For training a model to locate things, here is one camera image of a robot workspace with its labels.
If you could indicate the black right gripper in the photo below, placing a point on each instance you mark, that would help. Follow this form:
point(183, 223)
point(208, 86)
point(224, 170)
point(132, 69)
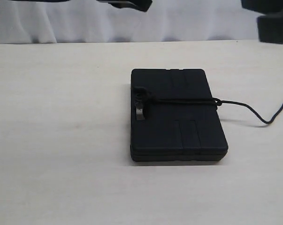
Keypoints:
point(270, 23)

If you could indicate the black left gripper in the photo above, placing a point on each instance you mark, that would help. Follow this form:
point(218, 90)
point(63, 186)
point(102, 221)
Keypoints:
point(139, 5)

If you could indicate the black plastic carry case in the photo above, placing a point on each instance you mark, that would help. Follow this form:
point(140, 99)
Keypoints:
point(173, 117)

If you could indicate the white backdrop curtain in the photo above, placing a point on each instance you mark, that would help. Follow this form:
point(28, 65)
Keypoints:
point(90, 21)

